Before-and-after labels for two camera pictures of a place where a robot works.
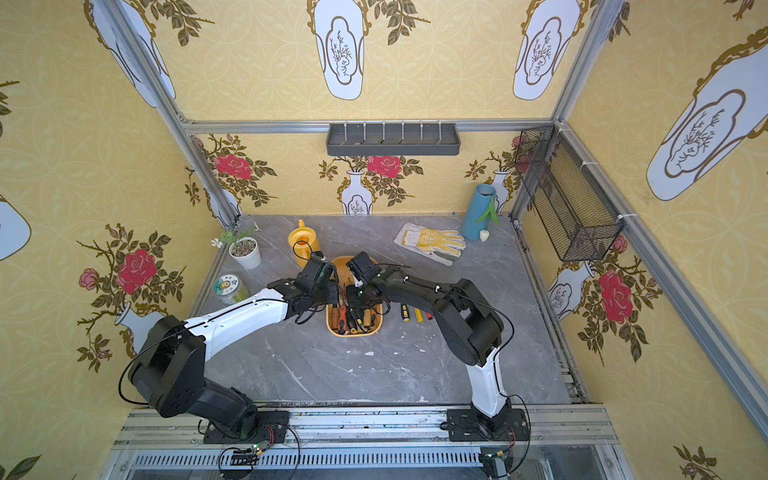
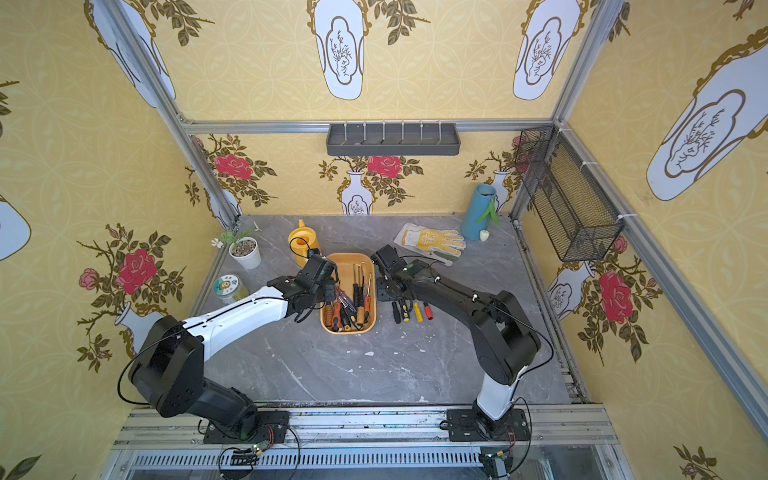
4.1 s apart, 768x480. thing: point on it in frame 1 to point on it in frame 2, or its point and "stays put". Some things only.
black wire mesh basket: [574, 221] stays put
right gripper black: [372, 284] to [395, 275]
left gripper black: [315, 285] stays put
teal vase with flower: [481, 205] stays put
